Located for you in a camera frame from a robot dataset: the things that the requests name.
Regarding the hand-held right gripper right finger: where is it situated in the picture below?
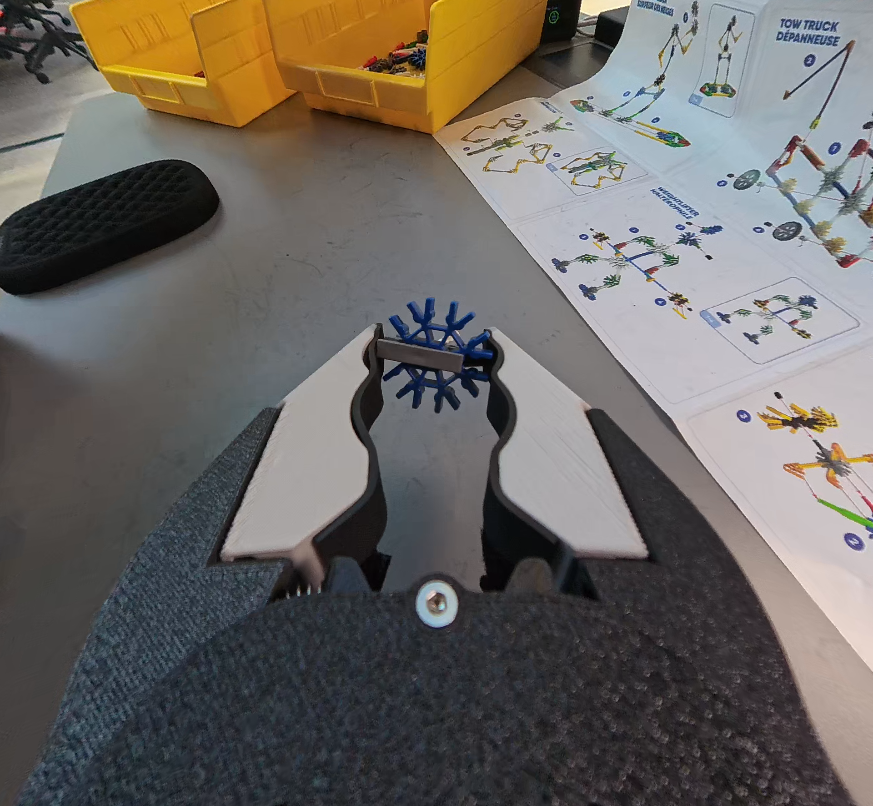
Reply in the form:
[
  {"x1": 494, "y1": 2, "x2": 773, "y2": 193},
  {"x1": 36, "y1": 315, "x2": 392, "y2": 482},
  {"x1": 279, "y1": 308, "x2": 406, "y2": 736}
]
[{"x1": 475, "y1": 326, "x2": 653, "y2": 568}]

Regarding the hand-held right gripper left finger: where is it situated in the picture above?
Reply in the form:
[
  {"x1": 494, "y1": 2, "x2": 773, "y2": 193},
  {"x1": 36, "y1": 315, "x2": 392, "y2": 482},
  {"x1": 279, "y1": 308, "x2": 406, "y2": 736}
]
[{"x1": 219, "y1": 326, "x2": 396, "y2": 568}]

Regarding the blue snowflake toy connector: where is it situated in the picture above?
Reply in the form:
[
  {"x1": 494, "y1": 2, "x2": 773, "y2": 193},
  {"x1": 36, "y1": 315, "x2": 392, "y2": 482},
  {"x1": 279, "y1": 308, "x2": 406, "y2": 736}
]
[{"x1": 381, "y1": 296, "x2": 496, "y2": 413}]

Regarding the short grey toy rod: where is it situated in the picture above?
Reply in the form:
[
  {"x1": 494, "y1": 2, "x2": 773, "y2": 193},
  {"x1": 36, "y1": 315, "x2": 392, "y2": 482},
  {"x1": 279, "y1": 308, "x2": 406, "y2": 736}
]
[{"x1": 374, "y1": 336, "x2": 469, "y2": 369}]

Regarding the pile of toy pieces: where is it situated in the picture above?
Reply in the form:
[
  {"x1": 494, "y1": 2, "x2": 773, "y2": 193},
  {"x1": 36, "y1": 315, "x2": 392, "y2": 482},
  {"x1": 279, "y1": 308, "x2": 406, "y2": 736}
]
[{"x1": 361, "y1": 29, "x2": 432, "y2": 78}]

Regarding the yellow plastic bin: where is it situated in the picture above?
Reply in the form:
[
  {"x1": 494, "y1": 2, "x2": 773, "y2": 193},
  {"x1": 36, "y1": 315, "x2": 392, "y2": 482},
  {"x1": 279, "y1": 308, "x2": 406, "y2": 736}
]
[
  {"x1": 69, "y1": 0, "x2": 358, "y2": 127},
  {"x1": 262, "y1": 0, "x2": 563, "y2": 136}
]

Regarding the grey desk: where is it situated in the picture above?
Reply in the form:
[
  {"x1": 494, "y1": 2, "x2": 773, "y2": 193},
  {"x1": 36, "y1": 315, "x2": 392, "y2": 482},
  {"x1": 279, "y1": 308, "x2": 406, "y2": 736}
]
[{"x1": 0, "y1": 35, "x2": 873, "y2": 806}]

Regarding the printed instruction sheet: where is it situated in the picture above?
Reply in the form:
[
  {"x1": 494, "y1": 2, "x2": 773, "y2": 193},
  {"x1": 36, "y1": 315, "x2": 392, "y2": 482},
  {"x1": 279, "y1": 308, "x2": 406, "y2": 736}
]
[{"x1": 434, "y1": 0, "x2": 873, "y2": 677}]

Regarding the black textured wrist rest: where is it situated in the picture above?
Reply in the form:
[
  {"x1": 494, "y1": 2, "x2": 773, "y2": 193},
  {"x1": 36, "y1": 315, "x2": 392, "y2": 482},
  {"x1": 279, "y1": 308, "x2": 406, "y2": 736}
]
[{"x1": 0, "y1": 158, "x2": 222, "y2": 297}]

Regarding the dark flat device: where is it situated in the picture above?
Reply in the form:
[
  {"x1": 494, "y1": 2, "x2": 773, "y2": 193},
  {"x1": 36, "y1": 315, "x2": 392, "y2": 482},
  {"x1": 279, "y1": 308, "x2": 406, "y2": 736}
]
[{"x1": 592, "y1": 4, "x2": 637, "y2": 51}]

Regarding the black device with green lights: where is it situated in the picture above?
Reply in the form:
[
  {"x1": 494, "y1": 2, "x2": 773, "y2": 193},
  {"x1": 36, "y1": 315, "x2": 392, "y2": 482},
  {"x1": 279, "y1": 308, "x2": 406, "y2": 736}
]
[{"x1": 539, "y1": 0, "x2": 587, "y2": 45}]

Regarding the black office chair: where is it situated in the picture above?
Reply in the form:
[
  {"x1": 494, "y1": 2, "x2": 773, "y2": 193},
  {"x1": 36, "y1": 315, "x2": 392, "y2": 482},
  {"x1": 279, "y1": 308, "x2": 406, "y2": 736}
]
[{"x1": 0, "y1": 0, "x2": 85, "y2": 84}]

